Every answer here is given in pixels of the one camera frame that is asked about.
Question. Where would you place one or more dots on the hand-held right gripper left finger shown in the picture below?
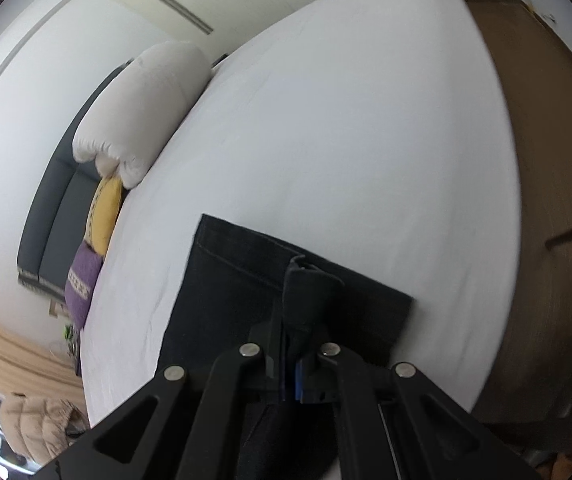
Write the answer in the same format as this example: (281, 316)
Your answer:
(283, 373)

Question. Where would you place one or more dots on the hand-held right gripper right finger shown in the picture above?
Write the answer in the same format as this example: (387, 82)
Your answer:
(300, 381)

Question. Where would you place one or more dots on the black denim pants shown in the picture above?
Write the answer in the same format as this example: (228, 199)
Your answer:
(225, 285)

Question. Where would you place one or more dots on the purple patterned pillow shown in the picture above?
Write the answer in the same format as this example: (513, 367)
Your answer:
(83, 285)

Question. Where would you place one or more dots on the yellow pillow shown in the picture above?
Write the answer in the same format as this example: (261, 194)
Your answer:
(103, 215)

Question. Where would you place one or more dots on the white bed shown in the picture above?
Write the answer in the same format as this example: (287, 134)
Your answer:
(341, 135)

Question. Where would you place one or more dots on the beige puffer jacket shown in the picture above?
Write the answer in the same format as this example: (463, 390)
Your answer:
(35, 425)

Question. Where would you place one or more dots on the grey padded headboard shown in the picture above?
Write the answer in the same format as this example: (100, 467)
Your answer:
(53, 220)

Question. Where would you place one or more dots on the white rolled duvet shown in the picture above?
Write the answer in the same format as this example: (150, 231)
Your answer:
(138, 110)

